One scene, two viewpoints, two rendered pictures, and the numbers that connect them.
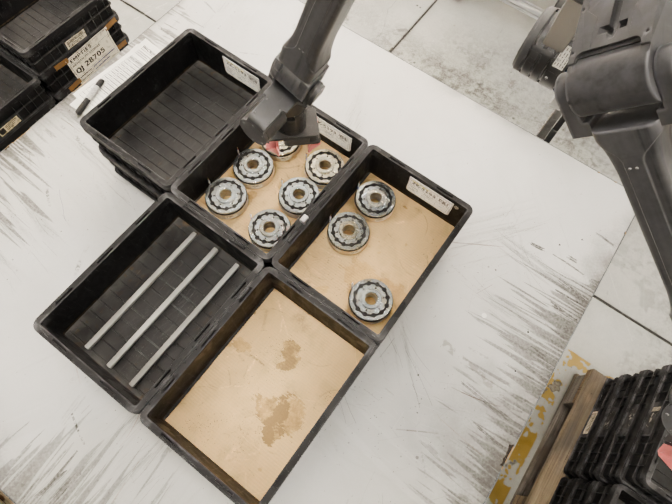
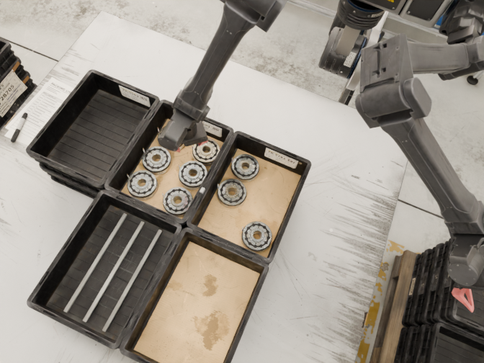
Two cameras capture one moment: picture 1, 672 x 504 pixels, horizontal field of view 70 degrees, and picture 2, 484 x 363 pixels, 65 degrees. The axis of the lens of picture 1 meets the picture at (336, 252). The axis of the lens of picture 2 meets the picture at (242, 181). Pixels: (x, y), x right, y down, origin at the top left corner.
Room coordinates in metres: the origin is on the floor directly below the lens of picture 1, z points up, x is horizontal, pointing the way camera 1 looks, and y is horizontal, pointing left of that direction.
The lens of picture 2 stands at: (-0.02, 0.09, 2.10)
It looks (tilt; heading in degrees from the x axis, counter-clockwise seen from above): 65 degrees down; 344
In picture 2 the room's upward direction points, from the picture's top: 11 degrees clockwise
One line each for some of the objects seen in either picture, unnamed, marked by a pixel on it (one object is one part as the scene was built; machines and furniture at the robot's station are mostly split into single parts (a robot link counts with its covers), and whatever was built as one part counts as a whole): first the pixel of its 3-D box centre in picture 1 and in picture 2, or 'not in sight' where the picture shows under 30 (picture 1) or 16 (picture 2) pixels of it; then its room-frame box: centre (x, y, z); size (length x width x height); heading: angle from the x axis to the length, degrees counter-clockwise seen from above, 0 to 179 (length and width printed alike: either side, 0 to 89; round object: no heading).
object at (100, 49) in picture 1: (94, 57); (7, 93); (1.31, 1.04, 0.41); 0.31 x 0.02 x 0.16; 150
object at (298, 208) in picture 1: (299, 195); (193, 173); (0.56, 0.11, 0.86); 0.10 x 0.10 x 0.01
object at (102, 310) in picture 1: (161, 301); (113, 266); (0.25, 0.38, 0.87); 0.40 x 0.30 x 0.11; 150
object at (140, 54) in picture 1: (130, 85); (48, 113); (0.96, 0.69, 0.70); 0.33 x 0.23 x 0.01; 151
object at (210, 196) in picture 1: (225, 195); (142, 183); (0.54, 0.29, 0.86); 0.10 x 0.10 x 0.01
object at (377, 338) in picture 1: (374, 236); (251, 193); (0.45, -0.08, 0.92); 0.40 x 0.30 x 0.02; 150
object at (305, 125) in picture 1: (290, 117); (186, 127); (0.56, 0.11, 1.17); 0.10 x 0.07 x 0.07; 104
